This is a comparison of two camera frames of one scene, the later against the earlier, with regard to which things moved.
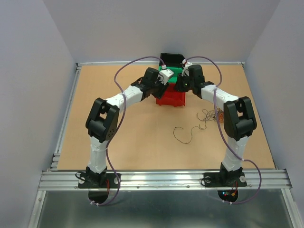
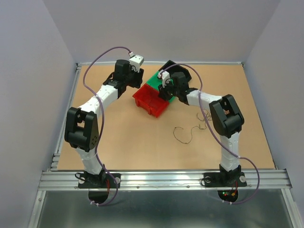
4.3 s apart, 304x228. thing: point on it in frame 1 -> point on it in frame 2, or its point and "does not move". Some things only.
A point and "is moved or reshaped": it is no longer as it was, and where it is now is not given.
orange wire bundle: [209, 115] does not move
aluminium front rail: [166, 180] does not move
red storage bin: [172, 97] is moved or reshaped
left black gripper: [161, 92] -> [138, 77]
